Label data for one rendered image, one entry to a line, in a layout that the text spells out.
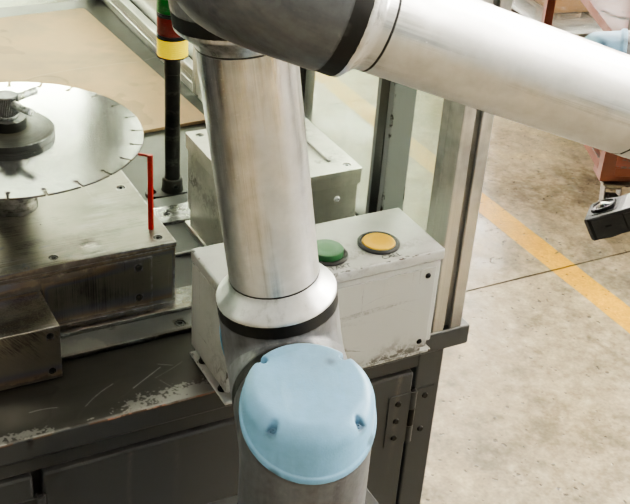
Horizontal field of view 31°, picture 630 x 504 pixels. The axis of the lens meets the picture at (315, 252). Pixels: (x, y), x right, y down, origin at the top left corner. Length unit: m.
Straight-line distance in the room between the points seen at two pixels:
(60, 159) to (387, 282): 0.42
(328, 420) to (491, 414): 1.62
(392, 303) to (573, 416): 1.31
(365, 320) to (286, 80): 0.47
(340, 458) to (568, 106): 0.34
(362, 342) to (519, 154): 2.42
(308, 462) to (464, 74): 0.35
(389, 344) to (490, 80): 0.61
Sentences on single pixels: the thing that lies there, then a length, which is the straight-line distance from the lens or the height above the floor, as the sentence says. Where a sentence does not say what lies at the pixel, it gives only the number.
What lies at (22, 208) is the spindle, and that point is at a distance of 1.48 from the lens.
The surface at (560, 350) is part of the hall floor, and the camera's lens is 2.81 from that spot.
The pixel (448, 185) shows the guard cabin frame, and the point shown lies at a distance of 1.36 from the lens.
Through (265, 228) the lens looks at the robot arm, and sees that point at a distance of 0.99.
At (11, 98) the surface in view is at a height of 1.00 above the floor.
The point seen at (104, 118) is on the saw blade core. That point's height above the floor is 0.95.
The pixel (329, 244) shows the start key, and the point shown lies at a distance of 1.31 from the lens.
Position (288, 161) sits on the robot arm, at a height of 1.14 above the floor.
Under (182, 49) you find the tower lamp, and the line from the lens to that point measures 1.63.
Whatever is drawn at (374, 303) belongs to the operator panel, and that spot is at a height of 0.84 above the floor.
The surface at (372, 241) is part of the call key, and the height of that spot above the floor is 0.90.
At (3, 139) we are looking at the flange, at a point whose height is 0.96.
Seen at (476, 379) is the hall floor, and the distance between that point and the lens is 2.65.
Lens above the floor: 1.57
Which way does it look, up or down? 31 degrees down
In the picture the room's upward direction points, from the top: 4 degrees clockwise
